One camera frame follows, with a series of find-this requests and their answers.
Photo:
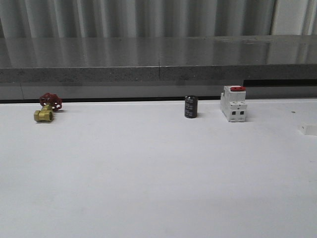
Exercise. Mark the grey stone counter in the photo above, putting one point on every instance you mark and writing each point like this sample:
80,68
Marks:
82,69

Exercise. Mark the brass valve red handwheel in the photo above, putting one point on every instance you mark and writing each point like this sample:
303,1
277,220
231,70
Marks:
50,103

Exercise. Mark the black cylindrical capacitor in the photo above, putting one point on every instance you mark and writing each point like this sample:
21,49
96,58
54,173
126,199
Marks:
191,107

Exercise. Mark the white half pipe clamp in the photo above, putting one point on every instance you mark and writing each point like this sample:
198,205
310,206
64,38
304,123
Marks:
308,129

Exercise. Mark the grey pleated curtain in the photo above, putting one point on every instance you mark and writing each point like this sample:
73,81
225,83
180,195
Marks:
156,18

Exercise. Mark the white circuit breaker red switch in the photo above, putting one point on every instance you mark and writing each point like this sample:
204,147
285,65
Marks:
232,103

